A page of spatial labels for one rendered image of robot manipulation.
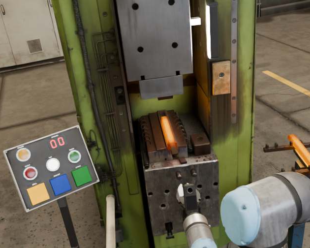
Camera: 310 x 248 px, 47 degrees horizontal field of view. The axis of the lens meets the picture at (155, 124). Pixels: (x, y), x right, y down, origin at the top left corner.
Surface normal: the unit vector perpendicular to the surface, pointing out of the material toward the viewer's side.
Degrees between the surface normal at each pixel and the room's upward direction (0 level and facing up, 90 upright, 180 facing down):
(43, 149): 60
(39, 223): 0
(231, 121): 90
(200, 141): 0
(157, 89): 90
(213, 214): 90
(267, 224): 76
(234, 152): 90
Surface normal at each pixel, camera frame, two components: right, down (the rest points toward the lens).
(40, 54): 0.35, 0.41
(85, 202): -0.10, -0.88
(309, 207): 0.53, 0.18
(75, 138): 0.40, -0.13
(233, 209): -0.93, 0.14
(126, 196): 0.11, 0.46
